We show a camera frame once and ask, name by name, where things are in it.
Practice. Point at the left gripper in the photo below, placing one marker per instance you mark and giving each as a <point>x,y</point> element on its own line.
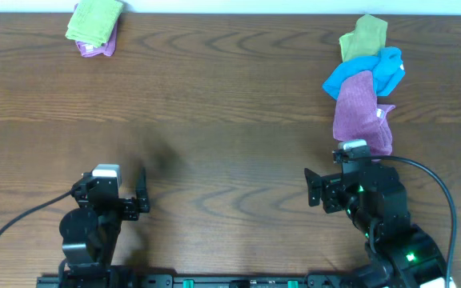
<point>133,204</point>

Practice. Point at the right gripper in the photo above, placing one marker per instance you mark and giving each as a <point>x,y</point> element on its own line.
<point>326,192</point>

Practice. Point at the green microfiber cloth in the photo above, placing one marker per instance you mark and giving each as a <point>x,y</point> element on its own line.
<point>93,21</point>

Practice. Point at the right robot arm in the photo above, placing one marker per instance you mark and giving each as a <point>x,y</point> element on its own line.
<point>401,254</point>

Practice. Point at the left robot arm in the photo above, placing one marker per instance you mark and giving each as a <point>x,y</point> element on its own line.
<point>90,232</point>

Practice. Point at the purple cloth in pile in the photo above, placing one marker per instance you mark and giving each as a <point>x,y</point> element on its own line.
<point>359,116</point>

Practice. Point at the blue cloth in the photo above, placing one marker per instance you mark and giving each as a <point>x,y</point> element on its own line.
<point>386,67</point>

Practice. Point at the folded purple cloth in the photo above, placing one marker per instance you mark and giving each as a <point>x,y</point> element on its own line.
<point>108,48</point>

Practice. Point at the green cloth in pile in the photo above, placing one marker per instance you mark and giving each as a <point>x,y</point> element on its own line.
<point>368,38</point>

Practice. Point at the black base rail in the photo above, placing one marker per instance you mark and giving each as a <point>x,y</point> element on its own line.
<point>169,281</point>

